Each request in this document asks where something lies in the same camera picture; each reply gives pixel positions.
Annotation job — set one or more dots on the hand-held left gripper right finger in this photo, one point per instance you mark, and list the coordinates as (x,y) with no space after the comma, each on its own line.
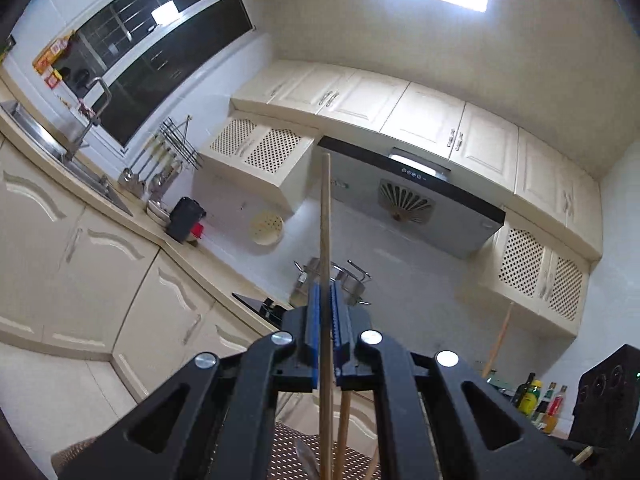
(350,340)

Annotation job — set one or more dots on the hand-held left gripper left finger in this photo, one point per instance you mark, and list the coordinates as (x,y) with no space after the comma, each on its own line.
(302,340)

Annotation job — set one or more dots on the slim wooden chopstick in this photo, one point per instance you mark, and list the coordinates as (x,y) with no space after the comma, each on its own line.
(343,435)
(326,210)
(500,335)

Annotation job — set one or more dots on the red label sauce bottle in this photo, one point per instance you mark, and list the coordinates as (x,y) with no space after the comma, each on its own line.
(556,410)

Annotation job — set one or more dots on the black gas stove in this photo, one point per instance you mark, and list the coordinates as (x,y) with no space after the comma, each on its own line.
(260,305)

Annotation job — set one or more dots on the dark sauce bottle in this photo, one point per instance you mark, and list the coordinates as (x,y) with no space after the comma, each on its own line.
(546,400)

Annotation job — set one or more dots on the stainless steel steamer pot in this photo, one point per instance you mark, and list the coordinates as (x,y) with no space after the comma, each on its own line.
(312,272)

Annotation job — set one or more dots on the dark olive oil bottle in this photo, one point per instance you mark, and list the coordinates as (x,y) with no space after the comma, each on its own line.
(522,390)

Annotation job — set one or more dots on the brown polka dot tablecloth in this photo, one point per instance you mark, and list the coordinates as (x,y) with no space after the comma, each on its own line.
(290,445)

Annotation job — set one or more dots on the large cream lattice cabinet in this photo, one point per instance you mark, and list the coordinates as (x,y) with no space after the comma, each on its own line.
(535,270)

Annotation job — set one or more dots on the small red container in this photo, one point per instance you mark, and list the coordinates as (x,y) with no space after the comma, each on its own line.
(197,232)

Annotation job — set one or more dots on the range hood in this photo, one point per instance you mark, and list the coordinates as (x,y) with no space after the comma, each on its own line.
(450,220)

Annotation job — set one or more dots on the black electric kettle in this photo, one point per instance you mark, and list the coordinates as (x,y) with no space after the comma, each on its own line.
(184,220)

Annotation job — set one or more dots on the small cream lattice cabinet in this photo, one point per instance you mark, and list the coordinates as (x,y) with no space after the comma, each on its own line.
(260,155)

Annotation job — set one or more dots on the stacked white plates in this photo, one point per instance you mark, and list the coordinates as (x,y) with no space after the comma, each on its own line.
(157,211)

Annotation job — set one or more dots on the cream upper cabinet row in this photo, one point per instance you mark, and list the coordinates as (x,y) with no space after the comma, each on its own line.
(425,115)

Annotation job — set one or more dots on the stainless steel sink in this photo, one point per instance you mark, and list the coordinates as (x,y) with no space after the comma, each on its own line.
(60,155)

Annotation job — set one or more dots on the metal kitchen faucet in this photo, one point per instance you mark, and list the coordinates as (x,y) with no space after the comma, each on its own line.
(82,125)

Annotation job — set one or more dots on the dark kitchen window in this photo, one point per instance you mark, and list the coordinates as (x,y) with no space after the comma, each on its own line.
(165,45)

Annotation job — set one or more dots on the orange dish soap bottle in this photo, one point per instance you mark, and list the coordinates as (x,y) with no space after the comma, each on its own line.
(50,57)

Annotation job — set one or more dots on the metal wall utensil rack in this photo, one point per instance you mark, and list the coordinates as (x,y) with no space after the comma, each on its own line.
(180,140)

